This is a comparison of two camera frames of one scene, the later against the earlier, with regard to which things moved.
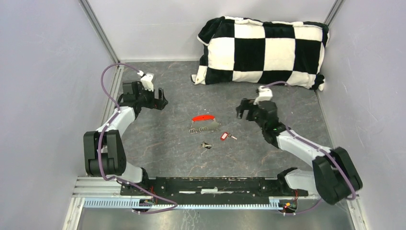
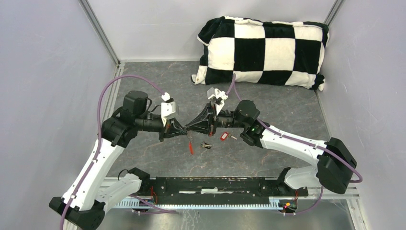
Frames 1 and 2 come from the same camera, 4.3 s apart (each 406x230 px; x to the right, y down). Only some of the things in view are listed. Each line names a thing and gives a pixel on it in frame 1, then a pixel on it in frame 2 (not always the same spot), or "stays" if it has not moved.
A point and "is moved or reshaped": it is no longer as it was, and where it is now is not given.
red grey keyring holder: x=203 y=122 is moved or reshaped
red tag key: x=225 y=135 stays
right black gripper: x=246 y=104 -> x=208 y=127
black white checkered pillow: x=235 y=50 stays
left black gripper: x=159 y=104 -> x=172 y=129
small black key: x=207 y=145 stays
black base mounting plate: x=211 y=188 stays
